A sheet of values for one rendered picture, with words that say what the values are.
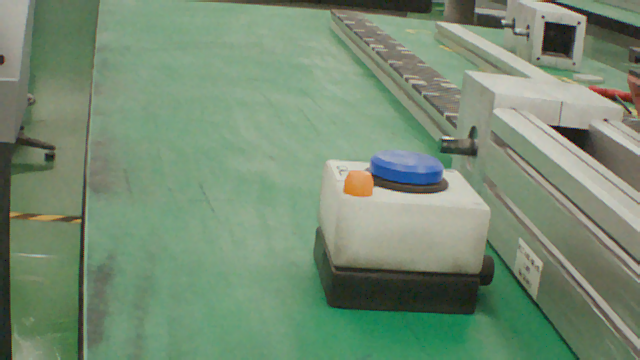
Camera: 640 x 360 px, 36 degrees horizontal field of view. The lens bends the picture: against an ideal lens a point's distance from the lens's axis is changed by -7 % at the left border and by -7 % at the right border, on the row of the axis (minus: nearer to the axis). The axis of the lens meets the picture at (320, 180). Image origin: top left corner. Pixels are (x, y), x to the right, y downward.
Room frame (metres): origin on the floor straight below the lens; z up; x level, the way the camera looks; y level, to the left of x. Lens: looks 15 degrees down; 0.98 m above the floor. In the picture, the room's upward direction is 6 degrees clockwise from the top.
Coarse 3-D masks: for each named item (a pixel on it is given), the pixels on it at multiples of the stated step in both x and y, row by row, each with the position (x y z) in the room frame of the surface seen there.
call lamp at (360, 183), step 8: (352, 176) 0.51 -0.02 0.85; (360, 176) 0.51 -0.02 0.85; (368, 176) 0.51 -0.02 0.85; (344, 184) 0.51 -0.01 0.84; (352, 184) 0.51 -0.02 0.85; (360, 184) 0.51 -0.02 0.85; (368, 184) 0.51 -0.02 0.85; (344, 192) 0.51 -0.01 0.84; (352, 192) 0.51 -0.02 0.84; (360, 192) 0.51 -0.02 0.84; (368, 192) 0.51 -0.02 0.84
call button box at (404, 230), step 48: (336, 192) 0.52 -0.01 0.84; (384, 192) 0.52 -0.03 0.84; (432, 192) 0.53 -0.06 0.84; (336, 240) 0.50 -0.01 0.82; (384, 240) 0.51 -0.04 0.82; (432, 240) 0.51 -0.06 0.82; (480, 240) 0.51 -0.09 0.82; (336, 288) 0.50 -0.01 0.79; (384, 288) 0.51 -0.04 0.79; (432, 288) 0.51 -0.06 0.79
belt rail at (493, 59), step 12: (444, 24) 1.82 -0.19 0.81; (444, 36) 1.79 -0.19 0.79; (456, 36) 1.69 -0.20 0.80; (468, 36) 1.67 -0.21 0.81; (456, 48) 1.68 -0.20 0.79; (468, 48) 1.62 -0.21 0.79; (480, 48) 1.54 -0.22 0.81; (492, 48) 1.54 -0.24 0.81; (480, 60) 1.53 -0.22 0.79; (492, 60) 1.46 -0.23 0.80; (504, 60) 1.41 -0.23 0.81; (516, 60) 1.43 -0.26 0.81; (492, 72) 1.46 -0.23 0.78; (504, 72) 1.42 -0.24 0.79; (516, 72) 1.34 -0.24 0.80; (528, 72) 1.31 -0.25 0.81; (540, 72) 1.33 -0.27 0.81
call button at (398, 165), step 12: (372, 156) 0.55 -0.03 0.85; (384, 156) 0.54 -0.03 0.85; (396, 156) 0.55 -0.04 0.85; (408, 156) 0.55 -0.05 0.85; (420, 156) 0.55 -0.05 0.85; (372, 168) 0.54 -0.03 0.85; (384, 168) 0.53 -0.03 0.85; (396, 168) 0.53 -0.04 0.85; (408, 168) 0.53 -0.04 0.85; (420, 168) 0.53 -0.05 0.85; (432, 168) 0.53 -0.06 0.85; (396, 180) 0.53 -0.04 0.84; (408, 180) 0.53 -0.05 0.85; (420, 180) 0.53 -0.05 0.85; (432, 180) 0.53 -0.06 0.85
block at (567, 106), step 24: (480, 72) 0.76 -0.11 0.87; (480, 96) 0.71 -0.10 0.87; (504, 96) 0.68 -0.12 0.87; (528, 96) 0.68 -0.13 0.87; (552, 96) 0.69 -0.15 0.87; (576, 96) 0.71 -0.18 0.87; (600, 96) 0.73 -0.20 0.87; (480, 120) 0.70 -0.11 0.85; (552, 120) 0.68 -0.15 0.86; (576, 120) 0.68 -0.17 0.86; (456, 144) 0.71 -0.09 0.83; (480, 144) 0.70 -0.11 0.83; (576, 144) 0.70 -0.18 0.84; (456, 168) 0.75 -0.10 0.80; (480, 168) 0.69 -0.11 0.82; (480, 192) 0.68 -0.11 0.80
